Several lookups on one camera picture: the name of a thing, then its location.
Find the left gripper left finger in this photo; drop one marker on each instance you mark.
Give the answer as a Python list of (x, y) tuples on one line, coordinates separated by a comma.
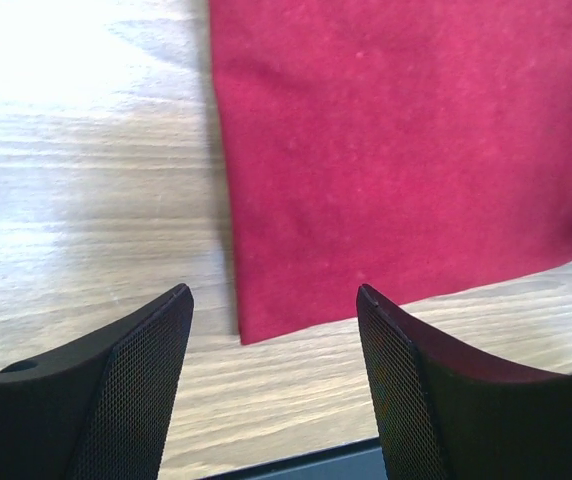
[(98, 407)]

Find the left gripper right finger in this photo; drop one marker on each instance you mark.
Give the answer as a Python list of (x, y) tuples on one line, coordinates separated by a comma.
[(447, 410)]

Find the red t shirt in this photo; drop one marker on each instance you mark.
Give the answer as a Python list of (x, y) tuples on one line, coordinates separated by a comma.
[(421, 147)]

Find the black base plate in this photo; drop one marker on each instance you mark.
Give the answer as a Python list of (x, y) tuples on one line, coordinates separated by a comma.
[(358, 460)]

